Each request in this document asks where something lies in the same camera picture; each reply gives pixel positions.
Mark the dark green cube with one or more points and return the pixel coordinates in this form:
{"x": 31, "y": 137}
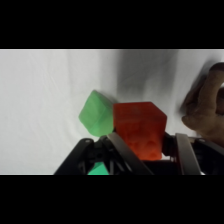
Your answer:
{"x": 98, "y": 169}

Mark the brown plush toy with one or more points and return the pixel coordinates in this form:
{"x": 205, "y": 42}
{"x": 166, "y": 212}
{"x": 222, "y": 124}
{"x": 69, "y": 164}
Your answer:
{"x": 208, "y": 113}

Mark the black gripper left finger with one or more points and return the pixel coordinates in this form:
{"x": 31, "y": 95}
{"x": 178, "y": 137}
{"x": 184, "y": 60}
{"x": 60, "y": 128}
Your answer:
{"x": 128, "y": 153}

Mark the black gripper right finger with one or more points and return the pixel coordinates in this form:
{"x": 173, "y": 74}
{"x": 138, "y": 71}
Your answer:
{"x": 186, "y": 155}

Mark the red cube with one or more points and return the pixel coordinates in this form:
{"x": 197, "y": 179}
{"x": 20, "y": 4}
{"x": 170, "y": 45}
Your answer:
{"x": 140, "y": 130}

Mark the light green cube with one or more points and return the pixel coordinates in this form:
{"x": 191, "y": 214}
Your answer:
{"x": 96, "y": 114}

